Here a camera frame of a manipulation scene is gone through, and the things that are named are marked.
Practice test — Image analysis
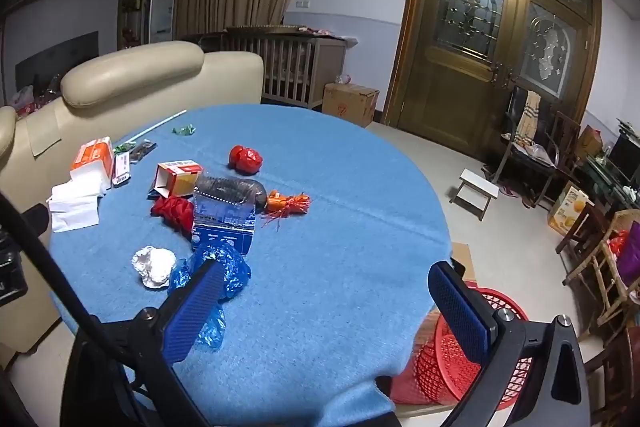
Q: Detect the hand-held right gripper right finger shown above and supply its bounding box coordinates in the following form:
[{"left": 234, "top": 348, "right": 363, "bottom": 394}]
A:
[{"left": 428, "top": 260, "right": 603, "bottom": 427}]

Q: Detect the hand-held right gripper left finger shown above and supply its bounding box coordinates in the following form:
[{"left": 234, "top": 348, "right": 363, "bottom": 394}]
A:
[{"left": 67, "top": 258, "right": 227, "bottom": 427}]

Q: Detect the blue plastic bag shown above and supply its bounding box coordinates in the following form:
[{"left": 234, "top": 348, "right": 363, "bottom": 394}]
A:
[{"left": 167, "top": 243, "right": 252, "bottom": 352}]

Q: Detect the white paper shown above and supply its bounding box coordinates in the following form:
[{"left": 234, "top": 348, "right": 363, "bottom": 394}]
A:
[{"left": 131, "top": 245, "right": 177, "bottom": 290}]

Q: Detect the red plastic mesh basket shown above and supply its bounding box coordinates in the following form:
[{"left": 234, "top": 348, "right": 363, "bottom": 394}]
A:
[{"left": 390, "top": 287, "right": 533, "bottom": 410}]

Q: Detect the blue carton box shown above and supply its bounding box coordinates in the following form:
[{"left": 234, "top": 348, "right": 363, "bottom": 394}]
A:
[{"left": 191, "top": 187, "right": 258, "bottom": 258}]

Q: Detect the red plastic bag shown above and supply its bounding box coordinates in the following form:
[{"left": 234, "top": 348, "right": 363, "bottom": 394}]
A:
[{"left": 151, "top": 196, "right": 196, "bottom": 238}]

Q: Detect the black plastic wrapper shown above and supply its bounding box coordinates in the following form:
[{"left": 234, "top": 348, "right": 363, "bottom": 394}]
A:
[{"left": 195, "top": 175, "right": 268, "bottom": 212}]

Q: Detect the small orange white box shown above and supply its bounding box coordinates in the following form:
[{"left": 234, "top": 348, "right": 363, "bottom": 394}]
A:
[{"left": 152, "top": 160, "right": 204, "bottom": 198}]

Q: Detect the red shiny wrapper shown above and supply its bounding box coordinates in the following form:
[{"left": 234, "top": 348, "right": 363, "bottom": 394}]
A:
[{"left": 228, "top": 145, "right": 264, "bottom": 174}]

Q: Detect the flat cardboard sheet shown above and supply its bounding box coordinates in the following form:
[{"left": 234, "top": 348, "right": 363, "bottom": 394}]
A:
[{"left": 450, "top": 242, "right": 476, "bottom": 280}]

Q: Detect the white tissue stack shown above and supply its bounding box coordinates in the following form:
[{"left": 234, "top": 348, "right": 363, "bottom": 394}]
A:
[{"left": 46, "top": 179, "right": 108, "bottom": 234}]

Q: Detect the small white stool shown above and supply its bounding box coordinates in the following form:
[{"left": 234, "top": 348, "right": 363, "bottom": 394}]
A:
[{"left": 449, "top": 168, "right": 500, "bottom": 222}]

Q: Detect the orange tissue pack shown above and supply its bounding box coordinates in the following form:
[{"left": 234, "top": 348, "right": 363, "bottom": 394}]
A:
[{"left": 69, "top": 137, "right": 115, "bottom": 190}]

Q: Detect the orange fruit carton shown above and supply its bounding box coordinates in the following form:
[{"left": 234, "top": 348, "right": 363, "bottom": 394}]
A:
[{"left": 547, "top": 184, "right": 591, "bottom": 235}]

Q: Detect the white labelled packet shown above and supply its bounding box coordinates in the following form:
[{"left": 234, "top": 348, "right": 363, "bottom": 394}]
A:
[{"left": 111, "top": 152, "right": 133, "bottom": 188}]

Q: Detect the blue tablecloth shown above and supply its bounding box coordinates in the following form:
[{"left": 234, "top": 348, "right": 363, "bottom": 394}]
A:
[{"left": 47, "top": 104, "right": 453, "bottom": 427}]

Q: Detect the dark flat wrapper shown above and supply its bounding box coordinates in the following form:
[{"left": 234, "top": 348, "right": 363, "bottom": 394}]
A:
[{"left": 114, "top": 140, "right": 158, "bottom": 164}]

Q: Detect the dark wooden chair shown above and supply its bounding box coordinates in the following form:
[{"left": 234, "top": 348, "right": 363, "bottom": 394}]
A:
[{"left": 582, "top": 327, "right": 640, "bottom": 427}]

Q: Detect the white plastic bag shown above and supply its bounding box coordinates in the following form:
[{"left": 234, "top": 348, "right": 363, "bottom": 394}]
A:
[{"left": 520, "top": 143, "right": 556, "bottom": 168}]

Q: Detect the purple cushion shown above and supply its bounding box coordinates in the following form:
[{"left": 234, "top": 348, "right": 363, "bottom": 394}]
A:
[{"left": 617, "top": 219, "right": 640, "bottom": 288}]

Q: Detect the white straw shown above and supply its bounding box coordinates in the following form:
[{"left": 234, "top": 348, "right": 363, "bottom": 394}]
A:
[{"left": 131, "top": 109, "right": 187, "bottom": 142}]

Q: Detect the black metal chair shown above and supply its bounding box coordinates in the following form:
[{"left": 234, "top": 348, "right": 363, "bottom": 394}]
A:
[{"left": 492, "top": 84, "right": 566, "bottom": 208}]

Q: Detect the striped beige scarf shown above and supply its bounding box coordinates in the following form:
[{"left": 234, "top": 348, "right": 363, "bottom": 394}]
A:
[{"left": 515, "top": 89, "right": 543, "bottom": 148}]

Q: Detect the brown paper bag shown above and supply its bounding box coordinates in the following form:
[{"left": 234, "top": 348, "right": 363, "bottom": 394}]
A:
[{"left": 575, "top": 124, "right": 603, "bottom": 162}]

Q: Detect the cream leather sofa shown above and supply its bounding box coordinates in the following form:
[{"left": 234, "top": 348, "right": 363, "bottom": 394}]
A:
[{"left": 0, "top": 41, "right": 265, "bottom": 388}]

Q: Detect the black television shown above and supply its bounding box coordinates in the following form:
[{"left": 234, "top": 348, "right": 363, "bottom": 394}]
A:
[{"left": 607, "top": 132, "right": 640, "bottom": 188}]

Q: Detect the wooden double door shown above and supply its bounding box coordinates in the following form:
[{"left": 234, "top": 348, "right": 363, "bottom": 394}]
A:
[{"left": 382, "top": 0, "right": 603, "bottom": 158}]

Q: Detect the brown cardboard box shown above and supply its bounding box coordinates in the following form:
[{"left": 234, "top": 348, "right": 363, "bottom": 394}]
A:
[{"left": 321, "top": 82, "right": 380, "bottom": 128}]

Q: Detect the wooden baby crib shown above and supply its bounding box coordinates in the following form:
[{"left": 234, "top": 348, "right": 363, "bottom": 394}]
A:
[{"left": 222, "top": 26, "right": 353, "bottom": 110}]

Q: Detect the white standing air conditioner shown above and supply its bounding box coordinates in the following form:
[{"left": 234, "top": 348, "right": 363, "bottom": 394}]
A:
[{"left": 148, "top": 0, "right": 176, "bottom": 44}]

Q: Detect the black cable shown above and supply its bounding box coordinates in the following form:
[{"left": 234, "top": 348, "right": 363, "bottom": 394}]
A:
[{"left": 0, "top": 192, "right": 211, "bottom": 427}]

